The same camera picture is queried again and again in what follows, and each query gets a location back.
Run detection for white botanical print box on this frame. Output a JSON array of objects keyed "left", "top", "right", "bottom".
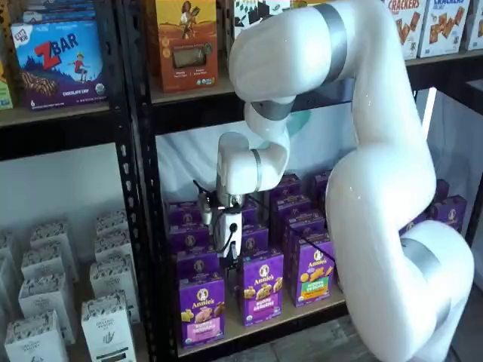
[
  {"left": 94, "top": 235, "right": 133, "bottom": 265},
  {"left": 89, "top": 259, "right": 141, "bottom": 324},
  {"left": 20, "top": 248, "right": 78, "bottom": 282},
  {"left": 81, "top": 289, "right": 137, "bottom": 362},
  {"left": 3, "top": 311, "right": 71, "bottom": 362},
  {"left": 29, "top": 222, "right": 72, "bottom": 253},
  {"left": 17, "top": 273, "right": 76, "bottom": 345},
  {"left": 95, "top": 210, "right": 129, "bottom": 239}
]

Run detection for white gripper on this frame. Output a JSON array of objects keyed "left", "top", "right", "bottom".
[{"left": 219, "top": 210, "right": 243, "bottom": 278}]

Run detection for orange Bobo's box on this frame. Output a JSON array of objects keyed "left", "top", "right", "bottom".
[{"left": 0, "top": 0, "right": 14, "bottom": 111}]

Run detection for Simple Mills dark crackers box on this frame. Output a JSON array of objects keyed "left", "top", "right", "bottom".
[{"left": 232, "top": 0, "right": 291, "bottom": 30}]

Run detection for purple Annie's snack box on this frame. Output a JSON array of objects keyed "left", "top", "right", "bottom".
[
  {"left": 433, "top": 179, "right": 451, "bottom": 201},
  {"left": 429, "top": 195, "right": 469, "bottom": 237}
]

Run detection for purple Annie's box brown bunnies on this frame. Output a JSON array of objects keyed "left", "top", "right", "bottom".
[{"left": 399, "top": 213, "right": 431, "bottom": 237}]

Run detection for purple Annie's box violet patch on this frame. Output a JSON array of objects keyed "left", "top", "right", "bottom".
[
  {"left": 241, "top": 199, "right": 260, "bottom": 229},
  {"left": 241, "top": 251, "right": 285, "bottom": 327},
  {"left": 241, "top": 225, "right": 270, "bottom": 257}
]

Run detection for purple Annie's box yellow patch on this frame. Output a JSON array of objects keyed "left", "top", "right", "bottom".
[{"left": 312, "top": 171, "right": 333, "bottom": 195}]

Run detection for black metal shelving frame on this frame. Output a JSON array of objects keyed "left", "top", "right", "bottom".
[
  {"left": 0, "top": 0, "right": 152, "bottom": 362},
  {"left": 128, "top": 0, "right": 483, "bottom": 362}
]

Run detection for pretzel crackers sea salt box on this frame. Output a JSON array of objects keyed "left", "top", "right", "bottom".
[{"left": 417, "top": 0, "right": 472, "bottom": 59}]

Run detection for purple Annie's box pink patch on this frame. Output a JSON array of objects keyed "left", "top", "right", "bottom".
[
  {"left": 168, "top": 225, "right": 216, "bottom": 256},
  {"left": 176, "top": 250, "right": 224, "bottom": 283},
  {"left": 167, "top": 201, "right": 207, "bottom": 229},
  {"left": 178, "top": 277, "right": 226, "bottom": 350}
]

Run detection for pretzel crackers cheddar box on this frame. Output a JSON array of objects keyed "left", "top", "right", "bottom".
[{"left": 383, "top": 0, "right": 428, "bottom": 60}]

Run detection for purple Annie's box green patch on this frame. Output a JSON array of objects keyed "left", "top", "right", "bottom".
[
  {"left": 272, "top": 194, "right": 312, "bottom": 219},
  {"left": 283, "top": 211, "right": 328, "bottom": 242},
  {"left": 290, "top": 233, "right": 337, "bottom": 308}
]

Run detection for blue Zbar box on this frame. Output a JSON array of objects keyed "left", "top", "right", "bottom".
[
  {"left": 21, "top": 0, "right": 97, "bottom": 24},
  {"left": 10, "top": 20, "right": 109, "bottom": 112}
]

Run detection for black cable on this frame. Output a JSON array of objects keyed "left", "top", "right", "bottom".
[
  {"left": 192, "top": 179, "right": 238, "bottom": 261},
  {"left": 286, "top": 225, "right": 337, "bottom": 263}
]

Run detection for yellow orange Revival box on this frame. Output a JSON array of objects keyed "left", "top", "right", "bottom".
[{"left": 146, "top": 0, "right": 220, "bottom": 94}]

